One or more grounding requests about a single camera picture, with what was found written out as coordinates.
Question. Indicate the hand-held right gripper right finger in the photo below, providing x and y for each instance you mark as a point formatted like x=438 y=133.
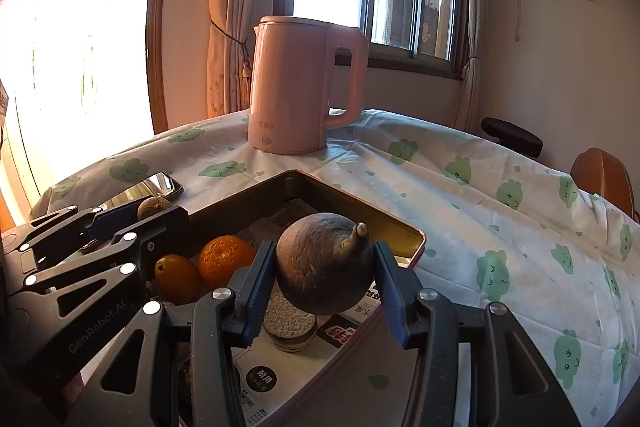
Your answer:
x=390 y=302

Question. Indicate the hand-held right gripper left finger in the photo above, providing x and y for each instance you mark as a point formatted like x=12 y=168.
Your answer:
x=257 y=297

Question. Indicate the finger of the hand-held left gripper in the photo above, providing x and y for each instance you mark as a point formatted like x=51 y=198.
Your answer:
x=150 y=232
x=60 y=227

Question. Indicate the small brown kiwi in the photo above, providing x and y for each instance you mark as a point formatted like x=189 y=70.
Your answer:
x=155 y=207

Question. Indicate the small cork-lidded jar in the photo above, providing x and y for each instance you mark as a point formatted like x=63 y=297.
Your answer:
x=287 y=324

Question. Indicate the bumpy tangerine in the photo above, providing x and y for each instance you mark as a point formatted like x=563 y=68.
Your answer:
x=222 y=259

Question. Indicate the oval smooth orange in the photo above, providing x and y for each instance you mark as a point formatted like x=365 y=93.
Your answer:
x=177 y=279

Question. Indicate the brown round pear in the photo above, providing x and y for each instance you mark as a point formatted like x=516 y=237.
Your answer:
x=320 y=267

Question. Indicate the pink metal tin box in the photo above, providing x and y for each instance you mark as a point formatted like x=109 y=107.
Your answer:
x=345 y=202

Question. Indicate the smartphone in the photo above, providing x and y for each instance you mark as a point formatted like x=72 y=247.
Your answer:
x=155 y=184

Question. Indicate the white cloud-print tablecloth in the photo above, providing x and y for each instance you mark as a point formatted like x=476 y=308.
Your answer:
x=450 y=217

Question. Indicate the wooden-framed glass door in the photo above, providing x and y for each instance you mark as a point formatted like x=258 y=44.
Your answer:
x=75 y=57

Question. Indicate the pink electric kettle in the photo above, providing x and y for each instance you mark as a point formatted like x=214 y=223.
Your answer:
x=295 y=87

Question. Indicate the dark round stool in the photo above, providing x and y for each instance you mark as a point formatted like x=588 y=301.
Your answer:
x=510 y=134

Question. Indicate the pink patterned curtain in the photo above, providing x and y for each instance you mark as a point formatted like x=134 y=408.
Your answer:
x=230 y=7

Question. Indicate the brown leather chair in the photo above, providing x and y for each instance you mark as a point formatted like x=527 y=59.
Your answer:
x=602 y=177

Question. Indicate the red paper window cutout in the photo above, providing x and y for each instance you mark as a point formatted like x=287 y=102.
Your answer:
x=426 y=33

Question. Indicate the beige tied curtain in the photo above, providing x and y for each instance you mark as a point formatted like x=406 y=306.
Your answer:
x=472 y=32

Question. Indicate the air conditioner pipe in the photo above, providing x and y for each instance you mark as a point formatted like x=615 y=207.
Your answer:
x=520 y=12

